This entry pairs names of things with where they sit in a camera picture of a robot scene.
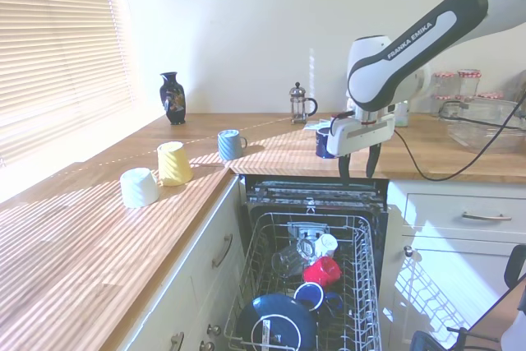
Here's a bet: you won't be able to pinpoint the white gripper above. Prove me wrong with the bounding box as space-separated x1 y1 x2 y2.
326 113 397 183

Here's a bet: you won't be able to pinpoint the dark blue mug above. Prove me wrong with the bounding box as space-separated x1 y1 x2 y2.
315 127 342 160

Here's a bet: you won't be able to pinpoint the black dishwasher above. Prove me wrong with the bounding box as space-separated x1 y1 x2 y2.
238 173 390 351

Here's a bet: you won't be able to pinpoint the red mug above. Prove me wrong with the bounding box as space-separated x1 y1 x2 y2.
302 256 343 289

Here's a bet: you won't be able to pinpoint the grey-blue ribbed mug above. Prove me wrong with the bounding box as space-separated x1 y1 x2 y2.
216 129 249 162

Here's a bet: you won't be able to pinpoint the white paper sheet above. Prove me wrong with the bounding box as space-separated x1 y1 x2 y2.
302 119 332 132

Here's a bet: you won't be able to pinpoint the green and white bottle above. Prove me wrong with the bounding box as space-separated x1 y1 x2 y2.
394 100 410 128

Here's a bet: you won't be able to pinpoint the glass french press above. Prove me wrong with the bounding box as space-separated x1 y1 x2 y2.
288 81 319 125

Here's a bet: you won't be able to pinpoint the clear drinking glass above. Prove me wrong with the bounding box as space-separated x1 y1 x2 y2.
270 242 308 280

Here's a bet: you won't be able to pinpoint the clear glass baking dish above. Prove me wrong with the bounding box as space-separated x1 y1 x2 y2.
438 98 526 154

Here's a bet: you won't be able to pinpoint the white cabinet with drawer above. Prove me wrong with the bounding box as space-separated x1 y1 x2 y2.
385 180 526 351

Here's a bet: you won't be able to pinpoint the dark blue plate with label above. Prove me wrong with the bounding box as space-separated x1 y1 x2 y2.
236 293 318 351

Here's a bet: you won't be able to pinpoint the yellow ribbed cup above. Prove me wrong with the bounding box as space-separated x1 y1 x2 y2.
157 141 194 187

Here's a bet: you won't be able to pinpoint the black padded object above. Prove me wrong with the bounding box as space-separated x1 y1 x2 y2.
504 243 526 289

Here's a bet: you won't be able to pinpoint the blue and black device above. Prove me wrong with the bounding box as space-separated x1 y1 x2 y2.
410 330 444 351

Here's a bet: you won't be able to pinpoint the dark blue painted vase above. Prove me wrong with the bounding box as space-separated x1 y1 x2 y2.
159 72 187 126

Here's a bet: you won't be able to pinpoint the black tripod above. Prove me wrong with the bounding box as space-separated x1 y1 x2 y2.
446 326 505 351

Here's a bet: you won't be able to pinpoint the white cabinet under window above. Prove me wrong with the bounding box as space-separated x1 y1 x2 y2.
122 176 247 351

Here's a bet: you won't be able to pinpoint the white ribbed cup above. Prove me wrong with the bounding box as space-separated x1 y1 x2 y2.
119 167 159 209

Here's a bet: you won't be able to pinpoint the window blinds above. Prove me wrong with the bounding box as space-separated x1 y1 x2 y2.
0 0 137 171

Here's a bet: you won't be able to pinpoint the black cable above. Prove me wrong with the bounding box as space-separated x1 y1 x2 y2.
392 91 526 182

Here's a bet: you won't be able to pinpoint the white wire dishwasher rack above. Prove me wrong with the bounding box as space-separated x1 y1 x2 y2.
224 211 383 351

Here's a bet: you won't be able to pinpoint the metal drawer handle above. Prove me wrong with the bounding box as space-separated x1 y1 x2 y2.
462 211 513 222

